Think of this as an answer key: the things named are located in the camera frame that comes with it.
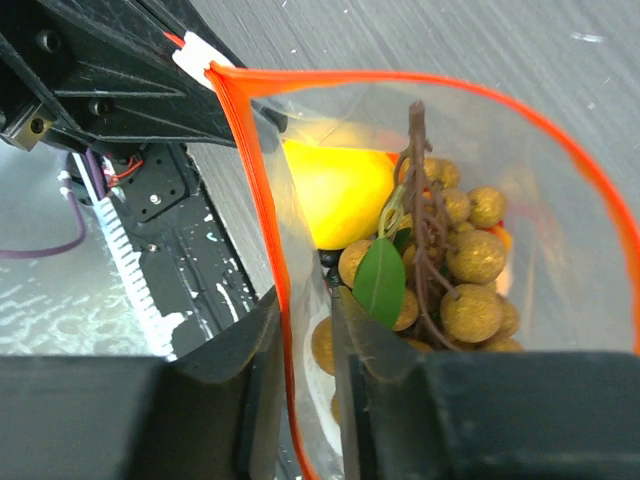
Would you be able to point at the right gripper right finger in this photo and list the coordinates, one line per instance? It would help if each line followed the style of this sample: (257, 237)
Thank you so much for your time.
(405, 414)

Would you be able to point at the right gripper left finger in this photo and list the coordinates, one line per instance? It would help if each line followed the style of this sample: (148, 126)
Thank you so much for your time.
(214, 413)

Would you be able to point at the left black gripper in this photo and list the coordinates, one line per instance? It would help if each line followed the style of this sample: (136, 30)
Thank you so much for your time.
(76, 72)

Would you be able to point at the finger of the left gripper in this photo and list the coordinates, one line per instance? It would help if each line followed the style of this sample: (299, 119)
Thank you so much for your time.
(200, 25)

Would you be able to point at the brown longan bunch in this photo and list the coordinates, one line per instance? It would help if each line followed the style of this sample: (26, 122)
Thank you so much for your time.
(430, 270)

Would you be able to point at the clear zip bag orange zipper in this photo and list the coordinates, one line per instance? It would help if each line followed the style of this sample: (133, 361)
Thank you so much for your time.
(573, 267)

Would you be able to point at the yellow lemon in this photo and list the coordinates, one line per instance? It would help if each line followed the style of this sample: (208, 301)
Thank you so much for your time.
(342, 179)

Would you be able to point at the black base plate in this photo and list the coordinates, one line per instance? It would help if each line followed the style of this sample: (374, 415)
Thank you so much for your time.
(187, 257)

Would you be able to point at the grey slotted cable duct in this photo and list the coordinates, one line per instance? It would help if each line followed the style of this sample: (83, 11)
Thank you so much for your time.
(157, 329)

